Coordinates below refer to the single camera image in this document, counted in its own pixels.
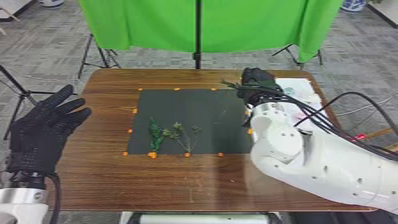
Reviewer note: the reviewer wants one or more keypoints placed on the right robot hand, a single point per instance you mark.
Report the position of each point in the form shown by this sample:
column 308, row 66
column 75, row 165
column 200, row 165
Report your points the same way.
column 258, row 81

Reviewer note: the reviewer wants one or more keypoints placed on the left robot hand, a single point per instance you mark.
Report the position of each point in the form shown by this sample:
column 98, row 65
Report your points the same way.
column 41, row 133

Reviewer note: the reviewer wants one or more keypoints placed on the small green sprig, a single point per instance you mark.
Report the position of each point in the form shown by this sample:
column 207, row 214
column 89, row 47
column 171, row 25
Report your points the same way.
column 232, row 84

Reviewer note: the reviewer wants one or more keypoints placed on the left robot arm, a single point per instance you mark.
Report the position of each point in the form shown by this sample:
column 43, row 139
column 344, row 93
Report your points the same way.
column 20, row 200

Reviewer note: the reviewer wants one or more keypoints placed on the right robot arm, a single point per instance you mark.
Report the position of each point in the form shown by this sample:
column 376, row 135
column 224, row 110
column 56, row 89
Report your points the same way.
column 296, row 156

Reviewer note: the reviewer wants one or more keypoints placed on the white sheet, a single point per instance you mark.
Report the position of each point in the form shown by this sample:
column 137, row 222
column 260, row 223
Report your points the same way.
column 299, row 87

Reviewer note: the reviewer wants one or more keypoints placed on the black tripod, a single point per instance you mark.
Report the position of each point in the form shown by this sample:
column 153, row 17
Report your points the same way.
column 20, row 91

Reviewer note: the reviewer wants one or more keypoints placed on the dark mat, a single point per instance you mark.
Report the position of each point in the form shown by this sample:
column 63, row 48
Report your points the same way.
column 201, row 113

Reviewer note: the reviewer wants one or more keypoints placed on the black backdrop stand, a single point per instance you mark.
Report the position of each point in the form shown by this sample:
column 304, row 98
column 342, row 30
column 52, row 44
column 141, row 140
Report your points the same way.
column 198, row 40

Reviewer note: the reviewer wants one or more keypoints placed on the leafy green sprig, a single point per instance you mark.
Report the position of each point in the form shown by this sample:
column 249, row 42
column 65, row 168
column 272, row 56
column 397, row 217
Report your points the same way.
column 157, row 135

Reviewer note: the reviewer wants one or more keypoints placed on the thin-stemmed green sprig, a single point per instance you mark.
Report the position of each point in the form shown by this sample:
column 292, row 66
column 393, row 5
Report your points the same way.
column 182, row 138

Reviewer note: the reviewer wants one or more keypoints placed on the pale grey bar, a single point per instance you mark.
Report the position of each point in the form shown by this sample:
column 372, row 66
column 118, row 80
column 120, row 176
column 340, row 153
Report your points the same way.
column 201, row 219

